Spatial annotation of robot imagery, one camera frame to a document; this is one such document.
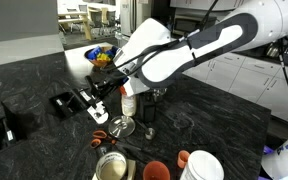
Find large black raised outlet box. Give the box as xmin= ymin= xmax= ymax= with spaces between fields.
xmin=0 ymin=93 xmax=46 ymax=142

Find yellow toy block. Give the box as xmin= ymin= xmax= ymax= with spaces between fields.
xmin=96 ymin=53 xmax=112 ymax=63

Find white kitchen cabinets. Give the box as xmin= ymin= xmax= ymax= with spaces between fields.
xmin=183 ymin=49 xmax=288 ymax=125
xmin=169 ymin=0 xmax=252 ymax=11

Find orange handled scissors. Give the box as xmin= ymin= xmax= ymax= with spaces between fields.
xmin=89 ymin=129 xmax=142 ymax=154

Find blue toy block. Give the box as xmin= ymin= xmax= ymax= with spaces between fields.
xmin=105 ymin=46 xmax=119 ymax=60
xmin=86 ymin=46 xmax=104 ymax=61

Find metal measuring spoon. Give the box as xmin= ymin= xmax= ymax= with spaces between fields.
xmin=134 ymin=119 xmax=157 ymax=141

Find steel microwave oven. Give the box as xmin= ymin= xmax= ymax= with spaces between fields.
xmin=173 ymin=14 xmax=218 ymax=34

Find round glass lid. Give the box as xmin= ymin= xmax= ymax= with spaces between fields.
xmin=108 ymin=115 xmax=136 ymax=139

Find wooden bowl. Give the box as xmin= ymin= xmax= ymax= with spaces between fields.
xmin=83 ymin=45 xmax=120 ymax=69

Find small black box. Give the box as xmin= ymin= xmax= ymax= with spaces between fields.
xmin=137 ymin=93 xmax=159 ymax=124

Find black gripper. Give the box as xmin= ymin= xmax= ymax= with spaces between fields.
xmin=91 ymin=69 xmax=130 ymax=102

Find black and silver tool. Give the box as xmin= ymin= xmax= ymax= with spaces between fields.
xmin=84 ymin=75 xmax=110 ymax=125

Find white lower kitchen cabinets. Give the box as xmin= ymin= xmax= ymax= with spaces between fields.
xmin=183 ymin=49 xmax=288 ymax=125

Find white lidded container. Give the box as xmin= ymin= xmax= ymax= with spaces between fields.
xmin=179 ymin=150 xmax=225 ymax=180

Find red-orange bowl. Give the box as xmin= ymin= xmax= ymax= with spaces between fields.
xmin=142 ymin=161 xmax=171 ymax=180

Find white upper kitchen cabinets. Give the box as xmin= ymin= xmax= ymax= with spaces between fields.
xmin=169 ymin=0 xmax=252 ymax=11

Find wooden table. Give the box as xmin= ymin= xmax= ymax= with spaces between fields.
xmin=57 ymin=11 xmax=93 ymax=42

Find stainless steel refrigerator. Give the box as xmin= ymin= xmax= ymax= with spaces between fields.
xmin=118 ymin=0 xmax=153 ymax=38

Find small orange cup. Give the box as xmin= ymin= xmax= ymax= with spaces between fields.
xmin=177 ymin=150 xmax=191 ymax=170

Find orange lid spice jar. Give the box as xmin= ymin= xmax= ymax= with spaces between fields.
xmin=118 ymin=85 xmax=138 ymax=118

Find white cable tag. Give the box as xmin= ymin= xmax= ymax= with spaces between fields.
xmin=78 ymin=89 xmax=92 ymax=103

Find black pop-up power outlet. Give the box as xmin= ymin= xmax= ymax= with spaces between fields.
xmin=48 ymin=91 xmax=89 ymax=120

